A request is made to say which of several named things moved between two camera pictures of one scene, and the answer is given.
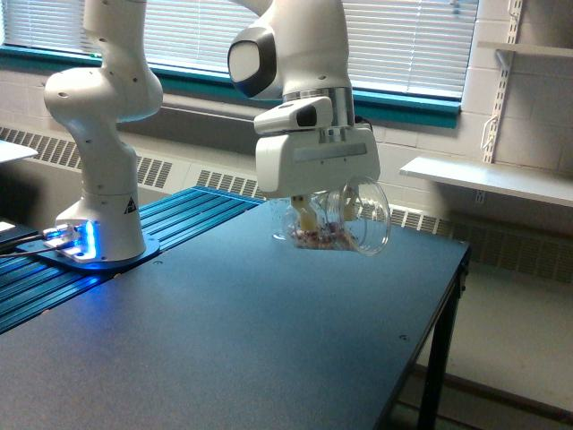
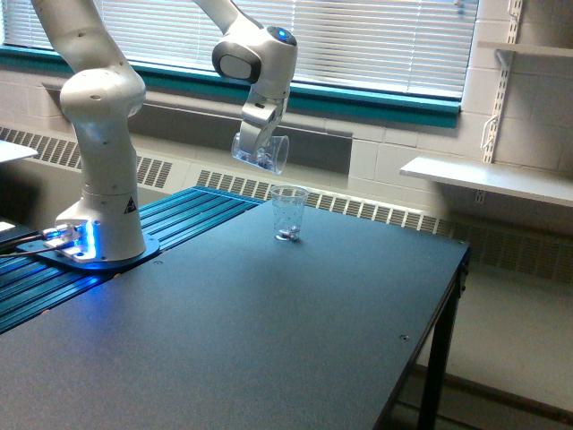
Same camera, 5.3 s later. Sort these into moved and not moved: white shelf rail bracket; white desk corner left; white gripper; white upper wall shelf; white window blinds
Moved: white gripper
Not moved: white desk corner left; white shelf rail bracket; white upper wall shelf; white window blinds
